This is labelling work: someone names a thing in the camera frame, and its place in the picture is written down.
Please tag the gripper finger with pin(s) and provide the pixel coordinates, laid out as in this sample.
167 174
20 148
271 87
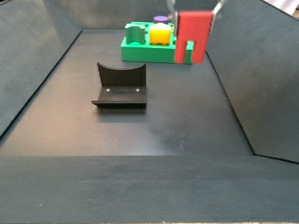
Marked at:
216 9
172 15

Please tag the red two-pronged block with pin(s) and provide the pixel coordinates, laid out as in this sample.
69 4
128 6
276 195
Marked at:
193 29

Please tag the black curved holder fixture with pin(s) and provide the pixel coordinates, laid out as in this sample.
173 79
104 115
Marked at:
121 86

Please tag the purple cylinder block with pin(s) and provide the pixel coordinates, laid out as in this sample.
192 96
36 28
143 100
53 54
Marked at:
160 19

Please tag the yellow-orange pentagon block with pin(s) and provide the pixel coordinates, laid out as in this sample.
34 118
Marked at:
160 34

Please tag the green notched block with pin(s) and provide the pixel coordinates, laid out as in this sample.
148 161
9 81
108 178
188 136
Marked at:
135 33

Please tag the green shape-sorter base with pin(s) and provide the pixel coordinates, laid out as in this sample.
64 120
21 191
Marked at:
148 52

